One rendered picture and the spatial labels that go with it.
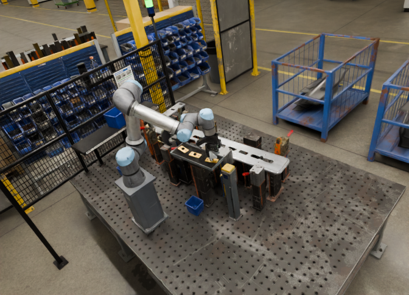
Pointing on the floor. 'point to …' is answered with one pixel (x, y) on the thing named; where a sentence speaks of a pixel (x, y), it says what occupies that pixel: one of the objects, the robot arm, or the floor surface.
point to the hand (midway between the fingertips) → (211, 158)
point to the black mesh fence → (70, 138)
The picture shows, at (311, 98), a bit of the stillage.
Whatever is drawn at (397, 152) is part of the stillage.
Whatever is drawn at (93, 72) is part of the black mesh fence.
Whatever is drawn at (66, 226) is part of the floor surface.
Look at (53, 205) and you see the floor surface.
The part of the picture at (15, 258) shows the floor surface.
